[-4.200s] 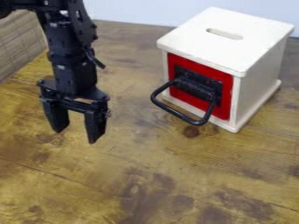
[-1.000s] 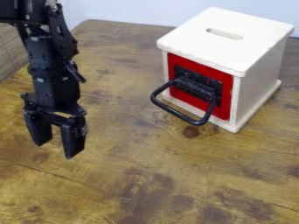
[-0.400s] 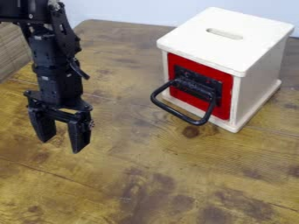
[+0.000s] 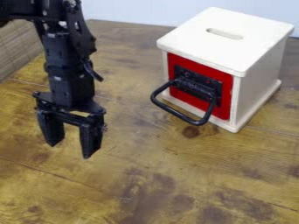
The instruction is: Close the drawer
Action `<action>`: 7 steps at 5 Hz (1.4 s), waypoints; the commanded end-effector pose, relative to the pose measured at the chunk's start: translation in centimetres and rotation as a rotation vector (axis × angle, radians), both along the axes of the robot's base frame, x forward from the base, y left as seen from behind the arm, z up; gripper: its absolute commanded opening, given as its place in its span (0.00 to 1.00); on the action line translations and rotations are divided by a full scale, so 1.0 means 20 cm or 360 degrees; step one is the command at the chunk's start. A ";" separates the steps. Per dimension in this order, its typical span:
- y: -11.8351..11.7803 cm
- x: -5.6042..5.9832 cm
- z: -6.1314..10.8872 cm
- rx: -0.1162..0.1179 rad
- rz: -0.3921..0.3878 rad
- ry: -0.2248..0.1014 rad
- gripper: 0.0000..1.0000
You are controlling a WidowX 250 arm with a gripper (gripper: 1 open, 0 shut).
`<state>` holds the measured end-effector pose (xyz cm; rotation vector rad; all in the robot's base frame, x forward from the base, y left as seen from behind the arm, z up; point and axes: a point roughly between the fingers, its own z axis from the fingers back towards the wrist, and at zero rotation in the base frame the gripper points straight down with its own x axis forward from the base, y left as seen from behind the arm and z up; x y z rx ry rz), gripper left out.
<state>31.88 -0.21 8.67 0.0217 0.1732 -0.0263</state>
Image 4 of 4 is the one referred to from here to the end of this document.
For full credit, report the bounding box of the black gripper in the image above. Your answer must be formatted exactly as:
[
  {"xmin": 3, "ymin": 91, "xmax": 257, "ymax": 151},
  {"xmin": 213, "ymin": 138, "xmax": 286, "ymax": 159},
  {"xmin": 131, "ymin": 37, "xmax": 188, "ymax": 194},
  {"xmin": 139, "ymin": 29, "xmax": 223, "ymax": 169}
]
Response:
[{"xmin": 32, "ymin": 57, "xmax": 107, "ymax": 159}]

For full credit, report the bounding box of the black metal drawer handle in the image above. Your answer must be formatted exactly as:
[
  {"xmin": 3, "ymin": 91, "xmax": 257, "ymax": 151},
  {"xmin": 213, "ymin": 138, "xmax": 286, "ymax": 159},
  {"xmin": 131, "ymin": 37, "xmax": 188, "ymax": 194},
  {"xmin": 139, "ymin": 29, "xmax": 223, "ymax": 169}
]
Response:
[{"xmin": 151, "ymin": 78, "xmax": 218, "ymax": 126}]

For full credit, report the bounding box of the red drawer front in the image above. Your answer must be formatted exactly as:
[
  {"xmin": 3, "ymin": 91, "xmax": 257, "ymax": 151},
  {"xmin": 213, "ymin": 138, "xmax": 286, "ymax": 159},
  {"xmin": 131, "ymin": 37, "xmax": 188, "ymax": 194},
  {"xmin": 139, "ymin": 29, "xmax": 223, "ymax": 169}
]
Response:
[{"xmin": 167, "ymin": 52, "xmax": 234, "ymax": 120}]

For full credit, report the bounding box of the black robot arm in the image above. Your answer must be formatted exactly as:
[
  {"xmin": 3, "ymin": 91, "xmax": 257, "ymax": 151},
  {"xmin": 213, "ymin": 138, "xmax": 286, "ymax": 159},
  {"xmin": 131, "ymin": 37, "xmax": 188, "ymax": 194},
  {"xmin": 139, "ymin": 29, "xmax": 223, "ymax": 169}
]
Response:
[{"xmin": 0, "ymin": 0, "xmax": 107, "ymax": 158}]

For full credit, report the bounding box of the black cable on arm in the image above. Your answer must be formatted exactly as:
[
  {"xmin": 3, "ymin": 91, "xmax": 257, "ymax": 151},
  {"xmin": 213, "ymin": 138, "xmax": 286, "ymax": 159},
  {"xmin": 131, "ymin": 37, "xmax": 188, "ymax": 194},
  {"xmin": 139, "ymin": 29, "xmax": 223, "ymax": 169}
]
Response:
[{"xmin": 82, "ymin": 59, "xmax": 106, "ymax": 82}]

